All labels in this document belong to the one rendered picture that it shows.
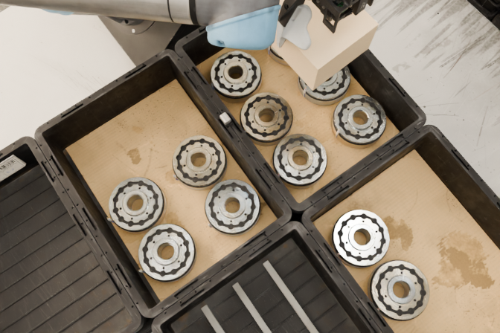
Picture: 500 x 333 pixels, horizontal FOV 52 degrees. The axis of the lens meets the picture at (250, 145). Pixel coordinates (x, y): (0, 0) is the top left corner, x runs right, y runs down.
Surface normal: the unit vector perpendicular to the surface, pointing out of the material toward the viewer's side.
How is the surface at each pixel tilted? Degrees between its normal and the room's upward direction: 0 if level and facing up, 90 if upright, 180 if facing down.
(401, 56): 0
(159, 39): 43
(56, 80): 0
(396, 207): 0
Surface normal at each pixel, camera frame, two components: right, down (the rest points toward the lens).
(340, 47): -0.01, -0.30
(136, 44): -0.55, 0.17
